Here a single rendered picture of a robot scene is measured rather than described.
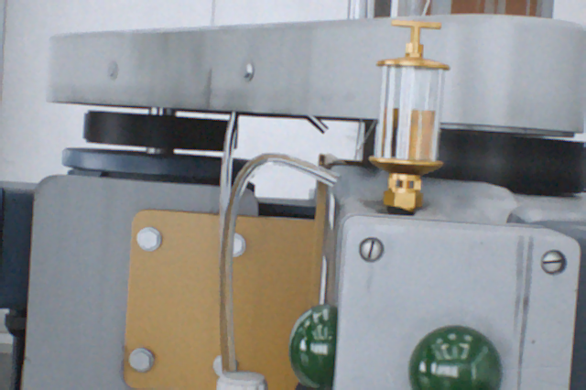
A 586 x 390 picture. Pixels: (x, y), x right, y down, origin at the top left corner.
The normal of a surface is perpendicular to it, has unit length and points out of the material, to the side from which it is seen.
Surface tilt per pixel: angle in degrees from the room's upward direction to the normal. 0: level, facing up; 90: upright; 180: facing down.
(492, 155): 90
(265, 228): 90
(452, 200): 22
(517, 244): 90
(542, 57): 90
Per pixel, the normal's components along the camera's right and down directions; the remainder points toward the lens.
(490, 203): 0.06, -0.90
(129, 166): -0.16, 0.04
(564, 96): 0.59, 0.08
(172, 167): 0.25, 0.07
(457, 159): -0.58, 0.00
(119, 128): -0.39, 0.02
